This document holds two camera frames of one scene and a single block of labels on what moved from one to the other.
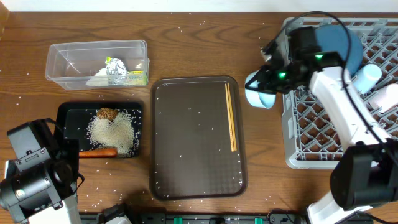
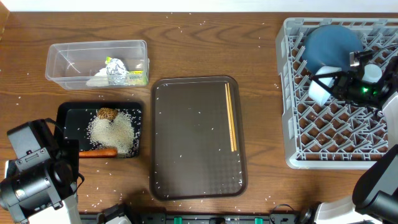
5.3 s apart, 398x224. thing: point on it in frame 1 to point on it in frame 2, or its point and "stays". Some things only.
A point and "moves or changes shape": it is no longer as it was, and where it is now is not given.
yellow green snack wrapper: (135, 77) stays
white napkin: (100, 79) stays
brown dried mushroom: (107, 113) stays
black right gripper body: (279, 80) to (357, 89)
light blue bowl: (257, 98) moves or changes shape
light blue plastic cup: (367, 78) stays
